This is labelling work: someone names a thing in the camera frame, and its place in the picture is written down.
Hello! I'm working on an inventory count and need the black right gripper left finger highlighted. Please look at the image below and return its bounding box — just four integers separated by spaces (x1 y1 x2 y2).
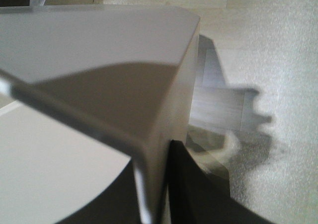
59 161 141 224

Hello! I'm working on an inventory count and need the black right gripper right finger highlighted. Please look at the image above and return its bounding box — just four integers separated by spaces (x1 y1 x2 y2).
168 140 270 224

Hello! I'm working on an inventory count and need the white cardboard trash bin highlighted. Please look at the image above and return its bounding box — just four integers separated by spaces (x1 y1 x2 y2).
0 4 200 224

